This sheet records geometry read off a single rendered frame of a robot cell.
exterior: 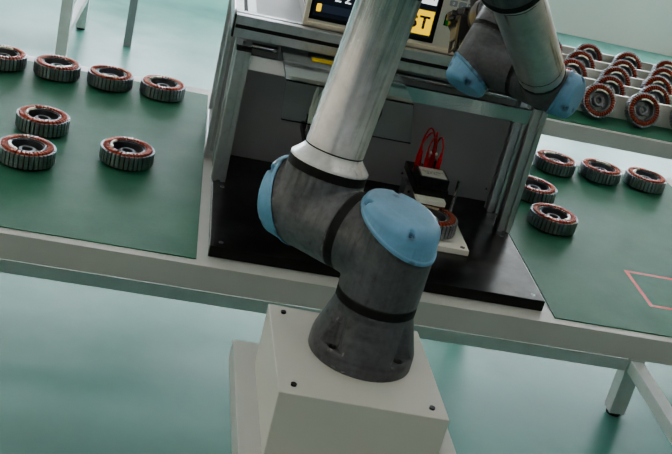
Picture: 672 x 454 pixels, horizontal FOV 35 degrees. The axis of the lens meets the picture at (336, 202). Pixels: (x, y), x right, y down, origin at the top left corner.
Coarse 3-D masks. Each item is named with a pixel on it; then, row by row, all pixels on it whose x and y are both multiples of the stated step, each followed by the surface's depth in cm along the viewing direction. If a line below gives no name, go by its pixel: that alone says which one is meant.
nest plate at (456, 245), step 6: (456, 228) 222; (456, 234) 219; (444, 240) 215; (450, 240) 216; (456, 240) 216; (462, 240) 217; (438, 246) 212; (444, 246) 212; (450, 246) 213; (456, 246) 213; (462, 246) 214; (450, 252) 213; (456, 252) 213; (462, 252) 213; (468, 252) 213
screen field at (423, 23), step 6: (420, 12) 213; (426, 12) 213; (432, 12) 214; (420, 18) 214; (426, 18) 214; (432, 18) 214; (414, 24) 214; (420, 24) 214; (426, 24) 214; (414, 30) 215; (420, 30) 215; (426, 30) 215
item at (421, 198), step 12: (408, 168) 229; (420, 168) 223; (432, 168) 224; (420, 180) 219; (432, 180) 219; (444, 180) 219; (420, 192) 220; (432, 192) 220; (444, 192) 220; (432, 204) 219; (444, 204) 219
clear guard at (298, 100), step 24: (288, 48) 212; (288, 72) 197; (312, 72) 200; (288, 96) 192; (312, 96) 193; (408, 96) 200; (288, 120) 190; (312, 120) 191; (384, 120) 194; (408, 120) 195
